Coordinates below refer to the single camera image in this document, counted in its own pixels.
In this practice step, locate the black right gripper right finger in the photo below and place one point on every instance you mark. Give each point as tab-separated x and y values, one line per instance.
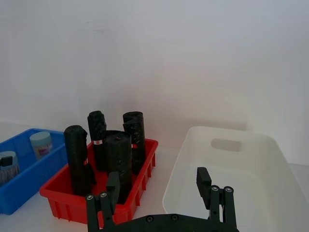
204	183

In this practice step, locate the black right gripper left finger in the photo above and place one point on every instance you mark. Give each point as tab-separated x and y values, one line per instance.
113	191

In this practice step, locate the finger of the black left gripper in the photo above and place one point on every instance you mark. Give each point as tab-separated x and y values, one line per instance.
6	162

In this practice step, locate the pale blue lidded canister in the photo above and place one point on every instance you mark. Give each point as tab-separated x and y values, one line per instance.
39	142
10	172

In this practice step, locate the blue plastic bin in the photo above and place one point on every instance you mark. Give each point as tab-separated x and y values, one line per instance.
29	183

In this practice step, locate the wide black trash bag roll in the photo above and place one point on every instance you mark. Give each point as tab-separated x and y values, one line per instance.
118	157

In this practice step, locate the white plastic bin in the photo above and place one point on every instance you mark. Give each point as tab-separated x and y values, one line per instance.
241	174

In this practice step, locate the red plastic bin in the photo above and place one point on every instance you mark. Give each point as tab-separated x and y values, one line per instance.
72	207

